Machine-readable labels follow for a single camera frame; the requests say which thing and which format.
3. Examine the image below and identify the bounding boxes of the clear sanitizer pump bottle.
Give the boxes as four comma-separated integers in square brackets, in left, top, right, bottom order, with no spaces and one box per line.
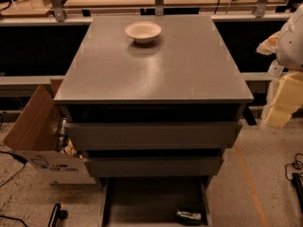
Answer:
[268,60,284,77]

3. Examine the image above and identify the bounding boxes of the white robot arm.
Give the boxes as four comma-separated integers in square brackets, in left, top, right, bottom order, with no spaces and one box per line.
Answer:
[257,5,303,128]

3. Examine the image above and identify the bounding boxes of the grey open bottom drawer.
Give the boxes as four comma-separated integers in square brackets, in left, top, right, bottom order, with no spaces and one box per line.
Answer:
[99,177,212,227]

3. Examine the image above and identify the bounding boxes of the brown cardboard box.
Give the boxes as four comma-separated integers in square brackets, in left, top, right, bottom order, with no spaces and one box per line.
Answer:
[3,84,96,184]

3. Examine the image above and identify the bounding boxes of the metal railing frame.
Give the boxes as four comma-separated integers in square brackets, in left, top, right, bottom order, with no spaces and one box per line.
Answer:
[0,0,302,23]

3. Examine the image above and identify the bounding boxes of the grey drawer cabinet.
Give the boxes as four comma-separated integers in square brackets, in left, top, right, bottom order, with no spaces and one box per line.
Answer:
[53,14,255,227]

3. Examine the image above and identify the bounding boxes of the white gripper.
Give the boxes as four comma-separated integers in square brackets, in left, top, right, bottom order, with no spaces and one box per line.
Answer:
[257,31,303,129]

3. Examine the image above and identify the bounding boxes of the black device on floor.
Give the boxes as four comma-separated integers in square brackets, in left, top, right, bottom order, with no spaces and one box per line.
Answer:
[47,203,68,227]

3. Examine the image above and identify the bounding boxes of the green soda can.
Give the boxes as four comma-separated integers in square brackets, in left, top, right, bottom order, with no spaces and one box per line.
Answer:
[176,210,202,226]

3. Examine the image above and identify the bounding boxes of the white bowl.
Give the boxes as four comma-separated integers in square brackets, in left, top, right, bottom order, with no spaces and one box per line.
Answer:
[125,22,162,44]

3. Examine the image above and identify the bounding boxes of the cans inside cardboard box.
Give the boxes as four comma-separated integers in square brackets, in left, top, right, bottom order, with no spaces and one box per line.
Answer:
[58,118,83,159]

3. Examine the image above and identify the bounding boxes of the grey middle drawer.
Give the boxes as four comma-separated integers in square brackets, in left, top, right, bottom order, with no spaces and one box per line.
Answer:
[84,156,223,177]

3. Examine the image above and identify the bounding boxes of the grey top drawer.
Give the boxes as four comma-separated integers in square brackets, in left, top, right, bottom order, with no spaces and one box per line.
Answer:
[65,121,242,150]

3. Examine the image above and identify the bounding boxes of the black cable left floor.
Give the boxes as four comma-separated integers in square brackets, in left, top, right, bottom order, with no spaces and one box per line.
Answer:
[0,150,28,189]

